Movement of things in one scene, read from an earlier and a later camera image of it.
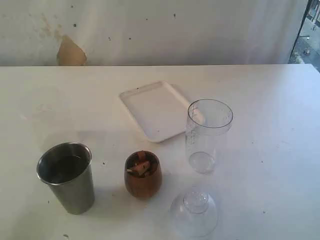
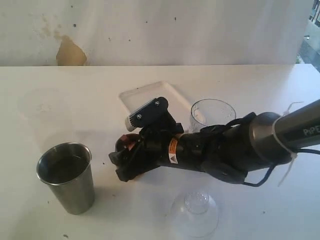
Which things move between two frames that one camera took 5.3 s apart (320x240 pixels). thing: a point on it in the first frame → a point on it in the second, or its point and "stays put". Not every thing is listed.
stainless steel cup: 67,167 stays put
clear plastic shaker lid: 194,214 stays put
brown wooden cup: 143,174 → 127,141
